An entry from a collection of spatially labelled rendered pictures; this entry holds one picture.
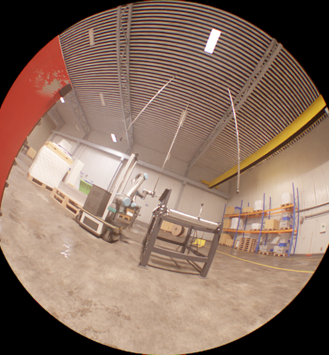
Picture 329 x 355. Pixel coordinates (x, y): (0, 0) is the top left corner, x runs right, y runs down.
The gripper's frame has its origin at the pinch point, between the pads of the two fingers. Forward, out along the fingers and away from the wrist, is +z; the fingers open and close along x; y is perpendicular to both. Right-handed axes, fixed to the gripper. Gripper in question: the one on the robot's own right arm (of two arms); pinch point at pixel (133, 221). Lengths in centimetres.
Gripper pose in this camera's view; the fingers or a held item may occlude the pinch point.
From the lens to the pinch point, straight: 219.5
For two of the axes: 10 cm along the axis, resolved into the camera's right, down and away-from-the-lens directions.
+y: -9.5, -3.0, 1.2
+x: 0.1, -3.8, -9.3
